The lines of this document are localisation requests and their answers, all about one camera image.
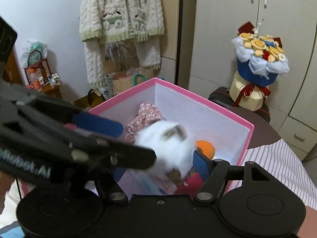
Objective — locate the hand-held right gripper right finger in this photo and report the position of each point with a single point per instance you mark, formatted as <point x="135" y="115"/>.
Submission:
<point x="200" y="164"/>

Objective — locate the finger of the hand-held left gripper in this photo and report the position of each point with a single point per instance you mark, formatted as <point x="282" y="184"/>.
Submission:
<point x="133" y="158"/>
<point x="99" y="125"/>

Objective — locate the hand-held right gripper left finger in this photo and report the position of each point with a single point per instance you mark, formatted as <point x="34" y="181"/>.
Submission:
<point x="117" y="173"/>

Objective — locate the orange plush ball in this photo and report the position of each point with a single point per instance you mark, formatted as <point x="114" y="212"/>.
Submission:
<point x="205" y="148"/>

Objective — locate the pink plush ball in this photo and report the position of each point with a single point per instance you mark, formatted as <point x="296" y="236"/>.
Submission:
<point x="190" y="184"/>

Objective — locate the white cat plush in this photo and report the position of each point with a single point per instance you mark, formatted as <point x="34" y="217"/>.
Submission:
<point x="163" y="148"/>

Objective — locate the white light-blue tissue pack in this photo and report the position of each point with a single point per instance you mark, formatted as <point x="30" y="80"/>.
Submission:
<point x="158" y="187"/>

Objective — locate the pink floral cloth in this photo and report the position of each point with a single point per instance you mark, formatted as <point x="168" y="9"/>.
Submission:
<point x="146" y="114"/>

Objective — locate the pink cardboard box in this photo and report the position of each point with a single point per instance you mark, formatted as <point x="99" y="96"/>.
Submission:
<point x="245" y="143"/>

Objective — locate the person's left hand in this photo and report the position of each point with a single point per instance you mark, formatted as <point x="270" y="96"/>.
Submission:
<point x="5" y="193"/>

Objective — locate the wooden nightstand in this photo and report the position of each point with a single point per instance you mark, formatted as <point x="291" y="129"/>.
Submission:
<point x="53" y="90"/>

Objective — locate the brown paper bag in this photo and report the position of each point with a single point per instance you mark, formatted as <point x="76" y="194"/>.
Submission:
<point x="123" y="84"/>

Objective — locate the orange drink bottle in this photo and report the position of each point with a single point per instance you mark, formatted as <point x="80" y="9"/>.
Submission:
<point x="34" y="80"/>

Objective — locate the small white green box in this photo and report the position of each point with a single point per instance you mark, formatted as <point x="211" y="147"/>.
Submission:
<point x="53" y="79"/>

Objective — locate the red patterned bag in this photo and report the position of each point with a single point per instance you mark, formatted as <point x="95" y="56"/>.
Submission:
<point x="45" y="69"/>

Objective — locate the dark brown sheet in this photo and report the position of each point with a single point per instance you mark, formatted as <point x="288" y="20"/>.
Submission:
<point x="262" y="133"/>

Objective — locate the dark suitcase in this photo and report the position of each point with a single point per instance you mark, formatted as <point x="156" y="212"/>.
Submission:
<point x="220" y="96"/>

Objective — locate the white plastic bag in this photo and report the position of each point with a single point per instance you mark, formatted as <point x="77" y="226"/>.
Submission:
<point x="24" y="57"/>

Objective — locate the striped bed sheet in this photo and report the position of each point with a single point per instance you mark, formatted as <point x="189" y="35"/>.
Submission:
<point x="277" y="168"/>

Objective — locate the cream gift box red ribbon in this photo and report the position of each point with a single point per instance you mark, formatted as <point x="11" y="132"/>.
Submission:
<point x="237" y="89"/>

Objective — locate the white cloth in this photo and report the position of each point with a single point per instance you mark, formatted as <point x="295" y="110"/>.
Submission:
<point x="10" y="223"/>

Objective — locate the flower bouquet blue wrap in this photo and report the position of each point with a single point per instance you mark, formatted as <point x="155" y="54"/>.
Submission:
<point x="255" y="72"/>

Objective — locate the light wooden wardrobe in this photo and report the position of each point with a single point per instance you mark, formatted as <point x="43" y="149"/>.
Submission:
<point x="171" y="29"/>

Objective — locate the cream fluffy robe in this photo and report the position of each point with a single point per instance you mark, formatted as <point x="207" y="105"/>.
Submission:
<point x="104" y="2"/>

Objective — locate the grey wardrobe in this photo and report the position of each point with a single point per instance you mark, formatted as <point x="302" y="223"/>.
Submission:
<point x="223" y="29"/>

